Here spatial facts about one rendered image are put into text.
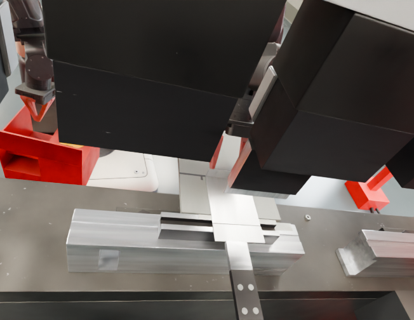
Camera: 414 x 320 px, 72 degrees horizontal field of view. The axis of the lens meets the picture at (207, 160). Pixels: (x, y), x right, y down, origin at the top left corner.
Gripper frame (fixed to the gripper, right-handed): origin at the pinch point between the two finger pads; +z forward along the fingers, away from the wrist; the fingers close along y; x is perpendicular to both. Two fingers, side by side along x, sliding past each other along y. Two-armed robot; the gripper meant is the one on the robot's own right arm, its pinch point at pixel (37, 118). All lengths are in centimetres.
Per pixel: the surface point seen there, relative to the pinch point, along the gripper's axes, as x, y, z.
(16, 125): -4.2, 1.9, 2.6
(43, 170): 5.8, 9.5, 9.2
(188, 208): 39, 38, -12
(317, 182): 161, -106, 54
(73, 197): 18.9, 28.3, -0.9
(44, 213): 15.5, 32.6, 0.3
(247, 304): 48, 51, -9
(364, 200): 190, -88, 48
